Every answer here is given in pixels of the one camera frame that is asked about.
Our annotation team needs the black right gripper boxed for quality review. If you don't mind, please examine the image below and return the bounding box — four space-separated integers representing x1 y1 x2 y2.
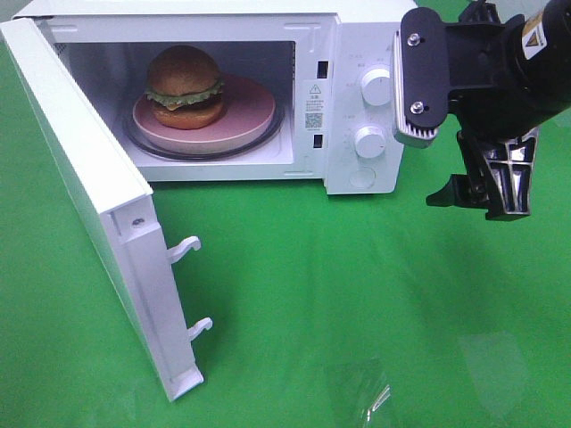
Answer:
392 2 538 221

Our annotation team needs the white dial knob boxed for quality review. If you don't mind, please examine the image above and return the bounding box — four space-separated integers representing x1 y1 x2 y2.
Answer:
354 126 386 159
360 65 392 107

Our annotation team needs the round door release button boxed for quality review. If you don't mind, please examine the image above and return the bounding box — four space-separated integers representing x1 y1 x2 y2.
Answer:
349 167 376 189

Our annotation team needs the pink plate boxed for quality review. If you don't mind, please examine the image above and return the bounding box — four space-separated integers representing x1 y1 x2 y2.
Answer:
132 74 277 158

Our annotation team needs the burger with lettuce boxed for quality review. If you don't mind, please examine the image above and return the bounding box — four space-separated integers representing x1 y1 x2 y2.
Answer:
145 45 224 130

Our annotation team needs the white microwave door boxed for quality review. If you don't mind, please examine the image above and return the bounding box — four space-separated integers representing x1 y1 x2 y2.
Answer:
1 18 212 400

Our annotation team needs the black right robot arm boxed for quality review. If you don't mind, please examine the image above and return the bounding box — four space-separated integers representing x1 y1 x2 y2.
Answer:
392 1 570 221

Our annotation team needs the white microwave oven body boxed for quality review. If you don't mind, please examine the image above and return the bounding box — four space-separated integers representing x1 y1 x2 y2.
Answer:
10 1 414 194

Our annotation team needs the glass microwave turntable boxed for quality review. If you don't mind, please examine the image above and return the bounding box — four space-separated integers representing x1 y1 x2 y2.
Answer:
123 105 285 162

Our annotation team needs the clear plastic film scrap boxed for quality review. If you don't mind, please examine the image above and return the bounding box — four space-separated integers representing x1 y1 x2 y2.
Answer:
325 358 398 427

